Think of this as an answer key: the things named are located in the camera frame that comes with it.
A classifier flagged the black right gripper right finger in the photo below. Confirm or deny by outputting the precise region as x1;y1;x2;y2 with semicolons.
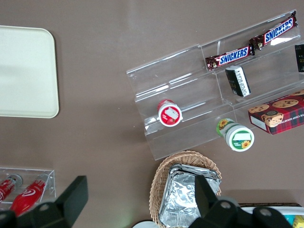
190;175;293;228

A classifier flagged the white snack bin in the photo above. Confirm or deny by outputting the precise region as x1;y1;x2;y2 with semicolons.
238;202;304;228

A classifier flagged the aluminium foil container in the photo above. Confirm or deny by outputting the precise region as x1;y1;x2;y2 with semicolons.
159;171;220;226
169;163;222;185

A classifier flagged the yellow snack packet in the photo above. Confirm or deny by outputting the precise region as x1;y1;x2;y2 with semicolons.
293;214;304;228

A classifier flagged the brown Snickers bar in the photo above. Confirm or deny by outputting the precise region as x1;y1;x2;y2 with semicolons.
205;45;256;72
249;12;298;51

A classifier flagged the clear acrylic bottle rack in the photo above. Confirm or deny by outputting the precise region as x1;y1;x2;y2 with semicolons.
0;167;57;210

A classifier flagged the red cola bottle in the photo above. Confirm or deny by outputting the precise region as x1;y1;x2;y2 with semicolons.
0;173;24;203
9;174;50;216

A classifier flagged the red lidded snack cup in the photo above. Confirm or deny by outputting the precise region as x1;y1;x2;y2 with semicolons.
157;98;184;127

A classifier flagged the red tartan cookie box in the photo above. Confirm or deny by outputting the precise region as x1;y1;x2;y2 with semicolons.
247;89;304;135

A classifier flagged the small black chocolate box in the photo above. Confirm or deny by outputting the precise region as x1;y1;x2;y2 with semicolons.
225;66;251;97
294;44;304;73

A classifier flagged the white rectangular plastic tray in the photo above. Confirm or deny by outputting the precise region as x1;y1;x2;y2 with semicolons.
0;25;59;119

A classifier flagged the oval tan wicker basket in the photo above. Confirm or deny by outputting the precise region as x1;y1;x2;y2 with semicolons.
149;150;222;226

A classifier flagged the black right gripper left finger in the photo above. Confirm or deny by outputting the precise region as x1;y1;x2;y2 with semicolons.
16;175;89;228

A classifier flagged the clear acrylic stepped stand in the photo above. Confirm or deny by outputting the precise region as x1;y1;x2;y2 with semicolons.
126;43;238;161
200;9;304;134

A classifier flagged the green sunflower snack cup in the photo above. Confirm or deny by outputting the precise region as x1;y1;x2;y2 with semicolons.
216;118;256;152

